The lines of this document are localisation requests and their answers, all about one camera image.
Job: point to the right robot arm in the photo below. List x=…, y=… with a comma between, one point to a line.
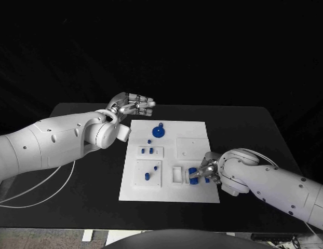
x=275, y=184

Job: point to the blue long cylinder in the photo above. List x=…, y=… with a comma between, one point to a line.
x=192, y=179

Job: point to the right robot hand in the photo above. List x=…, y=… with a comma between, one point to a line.
x=208, y=172

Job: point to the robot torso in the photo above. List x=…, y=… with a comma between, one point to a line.
x=189, y=240

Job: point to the blue gear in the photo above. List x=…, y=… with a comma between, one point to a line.
x=159, y=132

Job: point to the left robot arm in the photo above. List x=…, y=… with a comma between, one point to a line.
x=37, y=144

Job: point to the blue short cylinder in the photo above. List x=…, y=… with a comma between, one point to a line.
x=206, y=179

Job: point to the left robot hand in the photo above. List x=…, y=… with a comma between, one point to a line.
x=130, y=105

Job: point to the white task board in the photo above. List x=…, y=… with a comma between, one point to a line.
x=166, y=163

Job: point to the blue oval peg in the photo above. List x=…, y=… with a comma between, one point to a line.
x=147, y=176

